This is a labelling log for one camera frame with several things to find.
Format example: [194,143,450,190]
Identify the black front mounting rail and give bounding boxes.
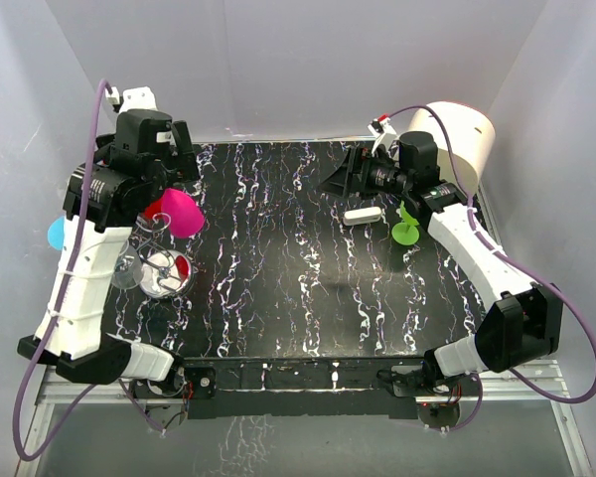
[130,357,478,428]

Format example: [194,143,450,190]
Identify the green wine glass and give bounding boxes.
[390,202,420,246]

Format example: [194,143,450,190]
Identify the clear wine glass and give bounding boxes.
[111,241,143,290]

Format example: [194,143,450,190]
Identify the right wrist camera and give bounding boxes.
[368,114,397,155]

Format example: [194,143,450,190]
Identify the blue wine glass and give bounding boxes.
[47,216,65,250]

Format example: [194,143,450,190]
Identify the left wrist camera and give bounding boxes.
[104,86,158,113]

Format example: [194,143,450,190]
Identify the chrome wine glass rack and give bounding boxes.
[128,213,196,300]

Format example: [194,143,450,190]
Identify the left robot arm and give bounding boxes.
[17,109,200,397]

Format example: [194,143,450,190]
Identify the red wine glass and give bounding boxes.
[142,199,162,221]

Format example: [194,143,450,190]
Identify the white cylindrical container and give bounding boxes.
[408,101,496,196]

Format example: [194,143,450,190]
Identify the small white rectangular block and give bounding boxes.
[343,207,382,227]

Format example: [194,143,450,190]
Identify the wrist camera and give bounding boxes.
[104,86,158,113]
[368,114,397,155]

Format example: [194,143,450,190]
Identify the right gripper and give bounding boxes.
[317,147,412,201]

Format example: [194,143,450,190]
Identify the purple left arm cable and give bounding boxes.
[12,78,165,462]

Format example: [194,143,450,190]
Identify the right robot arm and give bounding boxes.
[319,131,562,395]

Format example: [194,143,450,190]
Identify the magenta wine glass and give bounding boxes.
[161,188,205,239]

